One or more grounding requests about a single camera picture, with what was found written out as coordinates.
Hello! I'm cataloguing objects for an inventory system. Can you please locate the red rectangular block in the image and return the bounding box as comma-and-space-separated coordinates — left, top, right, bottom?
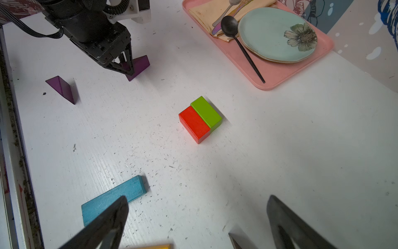
179, 106, 210, 144

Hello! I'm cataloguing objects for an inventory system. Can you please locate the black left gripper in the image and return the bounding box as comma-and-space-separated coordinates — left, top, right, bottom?
69, 22, 135, 76

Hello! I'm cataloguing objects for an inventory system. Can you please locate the teal long block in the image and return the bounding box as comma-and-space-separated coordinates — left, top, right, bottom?
81, 175, 147, 227

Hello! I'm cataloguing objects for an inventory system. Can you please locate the pink tray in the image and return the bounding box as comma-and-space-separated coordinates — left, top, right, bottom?
182, 0, 335, 91

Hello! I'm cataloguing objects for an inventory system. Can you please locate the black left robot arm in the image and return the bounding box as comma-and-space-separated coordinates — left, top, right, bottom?
39, 0, 134, 76

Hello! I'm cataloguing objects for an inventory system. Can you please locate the silver spoon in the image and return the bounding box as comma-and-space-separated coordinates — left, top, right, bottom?
212, 0, 241, 28

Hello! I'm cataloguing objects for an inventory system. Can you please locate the black spoon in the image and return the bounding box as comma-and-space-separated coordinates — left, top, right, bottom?
220, 15, 266, 85

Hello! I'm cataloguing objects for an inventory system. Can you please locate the purple triangle block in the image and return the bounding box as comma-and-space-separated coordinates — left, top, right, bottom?
45, 76, 75, 104
121, 55, 150, 82

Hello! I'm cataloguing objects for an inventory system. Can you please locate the yellow long block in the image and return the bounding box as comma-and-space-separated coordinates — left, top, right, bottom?
130, 244, 172, 249

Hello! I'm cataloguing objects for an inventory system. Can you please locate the green rectangular block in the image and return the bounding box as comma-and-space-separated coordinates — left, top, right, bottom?
190, 96, 222, 132

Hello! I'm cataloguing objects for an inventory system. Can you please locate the mint green flower plate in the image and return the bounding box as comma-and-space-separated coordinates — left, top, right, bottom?
238, 7, 318, 63

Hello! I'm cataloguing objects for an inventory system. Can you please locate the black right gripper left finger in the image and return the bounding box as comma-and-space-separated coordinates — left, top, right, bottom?
61, 196, 129, 249

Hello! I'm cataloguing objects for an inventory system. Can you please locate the beige napkin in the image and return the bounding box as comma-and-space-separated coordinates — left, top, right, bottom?
189, 0, 276, 43

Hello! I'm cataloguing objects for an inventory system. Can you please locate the gold purple knife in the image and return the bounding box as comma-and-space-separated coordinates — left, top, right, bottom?
211, 1, 251, 37

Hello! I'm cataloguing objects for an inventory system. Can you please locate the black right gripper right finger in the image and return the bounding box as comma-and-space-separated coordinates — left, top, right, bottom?
266, 195, 335, 249

